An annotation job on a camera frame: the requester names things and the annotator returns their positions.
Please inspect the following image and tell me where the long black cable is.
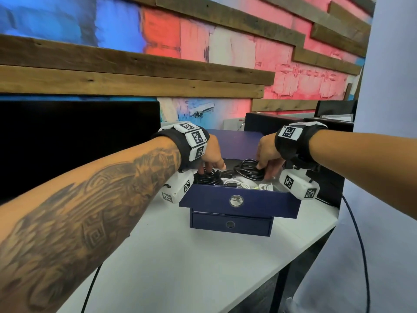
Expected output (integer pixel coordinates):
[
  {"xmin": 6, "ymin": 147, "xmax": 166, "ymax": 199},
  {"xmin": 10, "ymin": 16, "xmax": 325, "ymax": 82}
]
[{"xmin": 194, "ymin": 169, "xmax": 239, "ymax": 189}]

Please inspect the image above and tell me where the black desk leg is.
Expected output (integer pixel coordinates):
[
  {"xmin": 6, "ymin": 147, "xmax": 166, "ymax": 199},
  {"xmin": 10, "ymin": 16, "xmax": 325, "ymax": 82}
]
[{"xmin": 270, "ymin": 263, "xmax": 291, "ymax": 313}]

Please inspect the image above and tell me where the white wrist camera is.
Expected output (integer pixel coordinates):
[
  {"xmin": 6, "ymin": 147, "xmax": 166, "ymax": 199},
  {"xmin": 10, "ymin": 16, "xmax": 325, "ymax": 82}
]
[
  {"xmin": 162, "ymin": 169, "xmax": 195, "ymax": 204},
  {"xmin": 279, "ymin": 168, "xmax": 320, "ymax": 201}
]

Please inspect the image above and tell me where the person's left hand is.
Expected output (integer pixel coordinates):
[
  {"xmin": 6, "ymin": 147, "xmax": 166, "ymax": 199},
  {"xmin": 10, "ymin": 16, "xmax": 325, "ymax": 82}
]
[{"xmin": 197, "ymin": 134, "xmax": 227, "ymax": 175}]

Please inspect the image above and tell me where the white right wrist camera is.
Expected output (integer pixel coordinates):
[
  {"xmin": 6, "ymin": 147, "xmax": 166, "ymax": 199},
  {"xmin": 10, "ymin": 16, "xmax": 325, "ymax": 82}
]
[{"xmin": 279, "ymin": 168, "xmax": 320, "ymax": 201}]

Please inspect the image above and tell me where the black computer monitor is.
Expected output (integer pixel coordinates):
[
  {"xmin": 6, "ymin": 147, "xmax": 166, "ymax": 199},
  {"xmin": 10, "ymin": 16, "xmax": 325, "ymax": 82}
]
[{"xmin": 0, "ymin": 100, "xmax": 161, "ymax": 204}]

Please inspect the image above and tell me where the white background table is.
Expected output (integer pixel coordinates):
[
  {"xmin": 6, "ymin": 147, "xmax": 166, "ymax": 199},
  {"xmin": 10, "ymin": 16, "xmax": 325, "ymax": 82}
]
[{"xmin": 223, "ymin": 117, "xmax": 245, "ymax": 130}]

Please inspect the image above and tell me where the black background monitor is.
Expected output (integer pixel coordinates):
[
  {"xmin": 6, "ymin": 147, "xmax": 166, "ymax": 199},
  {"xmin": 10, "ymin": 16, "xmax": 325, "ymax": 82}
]
[{"xmin": 314, "ymin": 100, "xmax": 358, "ymax": 123}]

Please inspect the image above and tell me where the person's right hand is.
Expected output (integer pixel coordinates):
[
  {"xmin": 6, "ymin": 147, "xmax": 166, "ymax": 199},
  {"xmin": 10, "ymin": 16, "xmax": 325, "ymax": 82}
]
[{"xmin": 255, "ymin": 133, "xmax": 287, "ymax": 180}]

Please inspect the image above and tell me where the black right wrist strap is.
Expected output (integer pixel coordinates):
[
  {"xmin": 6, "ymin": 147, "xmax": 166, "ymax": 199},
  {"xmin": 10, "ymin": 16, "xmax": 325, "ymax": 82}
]
[{"xmin": 275, "ymin": 121, "xmax": 328, "ymax": 172}]

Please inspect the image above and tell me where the person's right forearm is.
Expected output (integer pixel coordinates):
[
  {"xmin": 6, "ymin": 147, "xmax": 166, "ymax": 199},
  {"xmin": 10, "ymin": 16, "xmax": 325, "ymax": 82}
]
[{"xmin": 308, "ymin": 129, "xmax": 417, "ymax": 220}]

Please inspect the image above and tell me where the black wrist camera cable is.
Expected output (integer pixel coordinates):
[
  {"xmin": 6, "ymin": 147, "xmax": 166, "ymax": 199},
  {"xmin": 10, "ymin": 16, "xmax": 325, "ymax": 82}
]
[
  {"xmin": 341, "ymin": 193, "xmax": 371, "ymax": 313},
  {"xmin": 80, "ymin": 263, "xmax": 103, "ymax": 313}
]

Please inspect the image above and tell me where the small black cable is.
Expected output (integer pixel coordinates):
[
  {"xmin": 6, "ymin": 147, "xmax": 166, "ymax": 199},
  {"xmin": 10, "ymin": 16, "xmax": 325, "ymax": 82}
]
[{"xmin": 234, "ymin": 159, "xmax": 266, "ymax": 182}]

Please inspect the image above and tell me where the white cable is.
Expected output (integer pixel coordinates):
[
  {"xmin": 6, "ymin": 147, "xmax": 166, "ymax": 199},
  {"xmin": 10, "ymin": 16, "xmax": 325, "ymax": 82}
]
[{"xmin": 225, "ymin": 177, "xmax": 275, "ymax": 192}]

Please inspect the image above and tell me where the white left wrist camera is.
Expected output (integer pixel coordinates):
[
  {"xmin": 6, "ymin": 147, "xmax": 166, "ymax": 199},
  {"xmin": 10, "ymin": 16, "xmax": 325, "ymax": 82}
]
[{"xmin": 162, "ymin": 169, "xmax": 195, "ymax": 204}]

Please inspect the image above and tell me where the person's left forearm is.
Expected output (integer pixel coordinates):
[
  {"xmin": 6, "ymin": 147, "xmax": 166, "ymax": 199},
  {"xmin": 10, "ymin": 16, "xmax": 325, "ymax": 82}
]
[{"xmin": 0, "ymin": 137, "xmax": 182, "ymax": 313}]

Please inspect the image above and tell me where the white display board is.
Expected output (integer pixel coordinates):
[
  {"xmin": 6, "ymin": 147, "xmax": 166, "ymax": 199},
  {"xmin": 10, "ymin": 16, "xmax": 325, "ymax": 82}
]
[{"xmin": 293, "ymin": 0, "xmax": 417, "ymax": 313}]

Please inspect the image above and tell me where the black wrist strap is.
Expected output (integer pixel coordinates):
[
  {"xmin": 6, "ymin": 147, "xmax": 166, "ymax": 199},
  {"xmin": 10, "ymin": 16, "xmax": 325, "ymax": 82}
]
[
  {"xmin": 275, "ymin": 121, "xmax": 328, "ymax": 172},
  {"xmin": 152, "ymin": 122, "xmax": 211, "ymax": 172}
]

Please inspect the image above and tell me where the black left wrist strap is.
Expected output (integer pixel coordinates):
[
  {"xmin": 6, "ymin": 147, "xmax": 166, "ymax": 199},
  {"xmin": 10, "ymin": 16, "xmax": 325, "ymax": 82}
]
[{"xmin": 152, "ymin": 122, "xmax": 211, "ymax": 172}]

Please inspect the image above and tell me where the navy blue drawer unit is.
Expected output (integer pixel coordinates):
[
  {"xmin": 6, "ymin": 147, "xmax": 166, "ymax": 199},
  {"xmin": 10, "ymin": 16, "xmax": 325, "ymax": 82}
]
[{"xmin": 178, "ymin": 128, "xmax": 302, "ymax": 237}]

